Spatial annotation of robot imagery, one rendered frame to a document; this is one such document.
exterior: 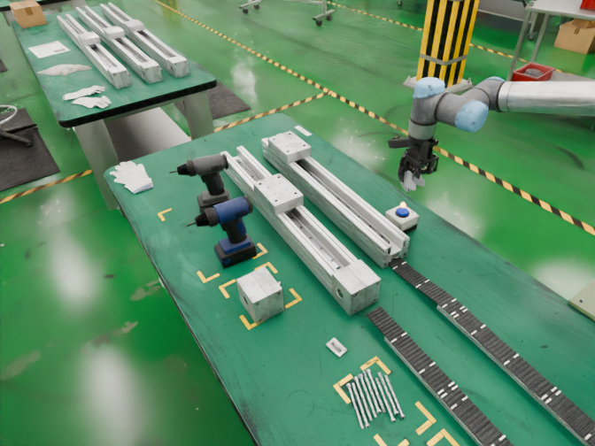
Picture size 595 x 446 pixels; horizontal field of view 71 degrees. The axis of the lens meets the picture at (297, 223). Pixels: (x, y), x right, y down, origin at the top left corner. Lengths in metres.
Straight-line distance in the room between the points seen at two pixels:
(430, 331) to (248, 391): 0.50
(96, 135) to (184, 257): 1.42
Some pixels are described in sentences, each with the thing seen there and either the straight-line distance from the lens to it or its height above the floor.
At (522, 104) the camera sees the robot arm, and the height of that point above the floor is 1.27.
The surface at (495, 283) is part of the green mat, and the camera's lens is 1.37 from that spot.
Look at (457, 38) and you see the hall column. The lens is 4.36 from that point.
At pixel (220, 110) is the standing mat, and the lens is 4.14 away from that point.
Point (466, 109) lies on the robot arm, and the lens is 1.13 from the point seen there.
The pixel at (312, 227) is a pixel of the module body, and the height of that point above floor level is 0.85.
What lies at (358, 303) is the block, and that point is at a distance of 1.17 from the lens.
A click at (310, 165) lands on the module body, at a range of 1.63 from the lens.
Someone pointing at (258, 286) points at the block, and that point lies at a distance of 1.14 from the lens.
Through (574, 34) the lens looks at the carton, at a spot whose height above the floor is 0.17.
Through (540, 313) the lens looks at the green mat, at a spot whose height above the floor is 0.78.
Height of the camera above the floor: 1.74
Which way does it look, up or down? 41 degrees down
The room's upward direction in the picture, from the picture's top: 3 degrees counter-clockwise
